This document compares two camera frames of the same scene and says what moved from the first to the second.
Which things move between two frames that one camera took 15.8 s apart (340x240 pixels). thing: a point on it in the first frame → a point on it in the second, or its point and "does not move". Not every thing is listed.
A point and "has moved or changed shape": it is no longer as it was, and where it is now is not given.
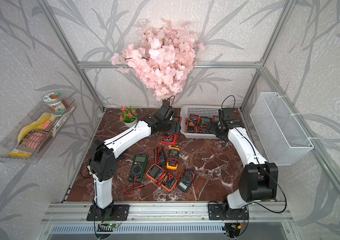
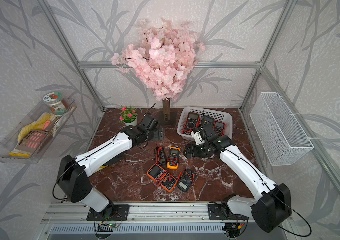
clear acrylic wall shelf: [25, 140] does not move
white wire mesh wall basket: [281, 137] does not move
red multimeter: [215, 118] has moved or changed shape
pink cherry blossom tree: [162, 56] does not move
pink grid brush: [29, 143] does not move
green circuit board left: [112, 225] does not move
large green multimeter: [139, 165] → [207, 122]
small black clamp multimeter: [159, 155] does not move
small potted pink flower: [128, 116] does not move
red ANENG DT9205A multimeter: [169, 138] → [192, 121]
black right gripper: [213, 125] → [193, 154]
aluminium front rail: [78, 212] does not move
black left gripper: [174, 126] → [157, 137]
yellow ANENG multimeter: [173, 160] does not move
